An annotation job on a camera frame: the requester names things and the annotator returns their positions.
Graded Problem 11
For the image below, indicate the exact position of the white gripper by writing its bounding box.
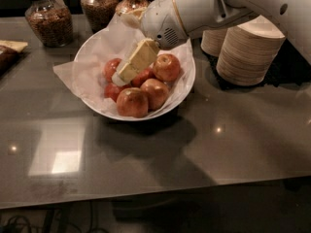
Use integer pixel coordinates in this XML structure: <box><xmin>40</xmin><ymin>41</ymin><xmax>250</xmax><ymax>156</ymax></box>
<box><xmin>112</xmin><ymin>0</ymin><xmax>189</xmax><ymax>86</ymax></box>

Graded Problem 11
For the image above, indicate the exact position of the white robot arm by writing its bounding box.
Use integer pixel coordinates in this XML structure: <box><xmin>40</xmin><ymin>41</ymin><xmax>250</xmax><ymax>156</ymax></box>
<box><xmin>112</xmin><ymin>0</ymin><xmax>311</xmax><ymax>85</ymax></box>

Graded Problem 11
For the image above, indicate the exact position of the dark red apple centre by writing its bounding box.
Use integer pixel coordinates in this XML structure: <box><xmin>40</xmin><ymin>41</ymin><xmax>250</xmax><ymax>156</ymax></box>
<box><xmin>131</xmin><ymin>67</ymin><xmax>155</xmax><ymax>87</ymax></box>

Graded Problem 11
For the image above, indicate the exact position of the red yellow apple back right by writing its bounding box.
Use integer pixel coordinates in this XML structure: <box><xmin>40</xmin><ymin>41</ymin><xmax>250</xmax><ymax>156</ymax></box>
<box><xmin>153</xmin><ymin>53</ymin><xmax>181</xmax><ymax>82</ymax></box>

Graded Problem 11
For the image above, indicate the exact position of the red apple back left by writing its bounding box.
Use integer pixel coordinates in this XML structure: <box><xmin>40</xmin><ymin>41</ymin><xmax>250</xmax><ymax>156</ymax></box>
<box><xmin>103</xmin><ymin>58</ymin><xmax>121</xmax><ymax>83</ymax></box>

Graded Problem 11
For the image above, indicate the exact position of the white bowl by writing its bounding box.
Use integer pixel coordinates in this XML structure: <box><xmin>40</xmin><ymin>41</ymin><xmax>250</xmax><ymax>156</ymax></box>
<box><xmin>73</xmin><ymin>21</ymin><xmax>196</xmax><ymax>122</ymax></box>

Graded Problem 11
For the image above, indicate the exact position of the pale red apple front right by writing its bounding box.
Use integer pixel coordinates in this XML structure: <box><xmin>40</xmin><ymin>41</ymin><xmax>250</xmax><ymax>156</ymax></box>
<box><xmin>140</xmin><ymin>79</ymin><xmax>169</xmax><ymax>111</ymax></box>

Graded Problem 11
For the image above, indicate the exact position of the red apple lower left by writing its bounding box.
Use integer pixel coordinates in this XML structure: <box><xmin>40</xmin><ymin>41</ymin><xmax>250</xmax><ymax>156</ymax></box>
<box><xmin>104</xmin><ymin>83</ymin><xmax>130</xmax><ymax>102</ymax></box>

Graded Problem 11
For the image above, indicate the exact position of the yellow red apple front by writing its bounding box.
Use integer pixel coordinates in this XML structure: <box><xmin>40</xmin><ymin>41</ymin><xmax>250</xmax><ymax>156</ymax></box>
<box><xmin>117</xmin><ymin>87</ymin><xmax>149</xmax><ymax>117</ymax></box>

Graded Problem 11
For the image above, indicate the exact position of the paper bowl stack back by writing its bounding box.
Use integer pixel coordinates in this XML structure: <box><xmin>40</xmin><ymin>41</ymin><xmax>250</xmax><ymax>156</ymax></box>
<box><xmin>201</xmin><ymin>29</ymin><xmax>226</xmax><ymax>57</ymax></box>

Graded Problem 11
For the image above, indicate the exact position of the paper bowl stack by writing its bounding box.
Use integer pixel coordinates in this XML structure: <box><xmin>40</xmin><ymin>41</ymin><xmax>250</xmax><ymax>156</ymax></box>
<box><xmin>201</xmin><ymin>29</ymin><xmax>226</xmax><ymax>57</ymax></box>
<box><xmin>216</xmin><ymin>16</ymin><xmax>286</xmax><ymax>86</ymax></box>

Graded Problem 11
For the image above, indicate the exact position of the paper bowl stack front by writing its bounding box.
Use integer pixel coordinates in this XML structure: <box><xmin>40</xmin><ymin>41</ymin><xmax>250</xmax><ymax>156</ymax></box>
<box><xmin>216</xmin><ymin>16</ymin><xmax>286</xmax><ymax>86</ymax></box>

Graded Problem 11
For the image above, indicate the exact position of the glass cereal jar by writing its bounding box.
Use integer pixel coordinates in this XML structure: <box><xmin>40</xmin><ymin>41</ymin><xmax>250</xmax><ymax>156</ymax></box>
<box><xmin>114</xmin><ymin>0</ymin><xmax>151</xmax><ymax>17</ymax></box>
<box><xmin>25</xmin><ymin>0</ymin><xmax>73</xmax><ymax>48</ymax></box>
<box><xmin>80</xmin><ymin>0</ymin><xmax>119</xmax><ymax>32</ymax></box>

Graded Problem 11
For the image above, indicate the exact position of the white paper liner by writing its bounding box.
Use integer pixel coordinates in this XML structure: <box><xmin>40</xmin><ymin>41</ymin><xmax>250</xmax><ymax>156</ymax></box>
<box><xmin>52</xmin><ymin>14</ymin><xmax>194</xmax><ymax>119</ymax></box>

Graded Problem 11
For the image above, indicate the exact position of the glass cereal jar far left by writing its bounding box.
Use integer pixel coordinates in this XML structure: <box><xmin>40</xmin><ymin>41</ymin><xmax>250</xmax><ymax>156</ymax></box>
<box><xmin>25</xmin><ymin>0</ymin><xmax>73</xmax><ymax>48</ymax></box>

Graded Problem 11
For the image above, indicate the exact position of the dark pastry tray left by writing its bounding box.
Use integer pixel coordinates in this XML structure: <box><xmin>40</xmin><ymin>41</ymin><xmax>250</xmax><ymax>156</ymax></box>
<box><xmin>0</xmin><ymin>40</ymin><xmax>28</xmax><ymax>75</ymax></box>

